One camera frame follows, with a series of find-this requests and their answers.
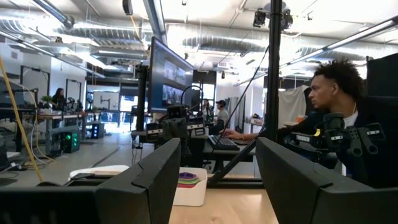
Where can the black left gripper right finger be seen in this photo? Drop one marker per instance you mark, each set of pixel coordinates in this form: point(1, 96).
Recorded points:
point(311, 202)

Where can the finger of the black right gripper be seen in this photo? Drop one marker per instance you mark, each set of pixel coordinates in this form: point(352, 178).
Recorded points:
point(168, 129)
point(181, 129)

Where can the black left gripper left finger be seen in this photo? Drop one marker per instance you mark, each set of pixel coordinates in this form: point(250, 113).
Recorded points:
point(93, 205)

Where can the dark blue measuring cup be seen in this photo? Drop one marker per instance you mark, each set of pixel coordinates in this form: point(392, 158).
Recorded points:
point(187, 175)

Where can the red measuring cup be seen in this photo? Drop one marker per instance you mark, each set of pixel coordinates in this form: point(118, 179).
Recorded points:
point(185, 186)

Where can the white plastic basket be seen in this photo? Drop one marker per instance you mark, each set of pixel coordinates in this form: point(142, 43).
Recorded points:
point(192, 196)

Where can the person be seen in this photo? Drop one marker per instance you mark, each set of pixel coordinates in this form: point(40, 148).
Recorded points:
point(206, 109)
point(59, 99)
point(335, 90)
point(222, 115)

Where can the black keyboard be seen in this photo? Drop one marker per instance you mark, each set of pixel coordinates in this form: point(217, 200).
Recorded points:
point(224, 143)

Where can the black desk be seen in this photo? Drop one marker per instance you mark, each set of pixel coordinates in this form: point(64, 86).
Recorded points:
point(217, 154)

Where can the white trash bin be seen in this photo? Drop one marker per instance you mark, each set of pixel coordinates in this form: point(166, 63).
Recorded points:
point(99, 170)

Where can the black monitor stand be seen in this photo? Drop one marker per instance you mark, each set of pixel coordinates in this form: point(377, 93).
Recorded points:
point(141, 99)

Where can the black computer monitor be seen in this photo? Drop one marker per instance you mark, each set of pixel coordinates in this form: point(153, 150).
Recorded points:
point(168, 77)

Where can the computer tower with green lights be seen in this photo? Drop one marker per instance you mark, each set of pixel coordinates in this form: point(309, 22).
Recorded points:
point(70, 140)

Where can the black computer tower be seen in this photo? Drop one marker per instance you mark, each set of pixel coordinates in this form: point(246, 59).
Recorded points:
point(98, 130)

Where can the wooden work table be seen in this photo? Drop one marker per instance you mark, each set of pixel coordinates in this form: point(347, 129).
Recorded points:
point(56, 117)

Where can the white hanging sheet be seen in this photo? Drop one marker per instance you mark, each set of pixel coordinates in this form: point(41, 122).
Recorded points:
point(290, 105)

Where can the green potted plant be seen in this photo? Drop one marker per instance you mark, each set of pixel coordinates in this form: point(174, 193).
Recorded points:
point(46, 100)

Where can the black partition panel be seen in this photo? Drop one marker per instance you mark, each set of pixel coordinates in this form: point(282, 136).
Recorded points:
point(384, 74)

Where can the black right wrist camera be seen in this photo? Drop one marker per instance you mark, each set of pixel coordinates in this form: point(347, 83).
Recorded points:
point(177, 112)

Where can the silver ventilation duct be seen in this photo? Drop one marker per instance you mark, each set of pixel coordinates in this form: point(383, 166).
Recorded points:
point(217, 43)

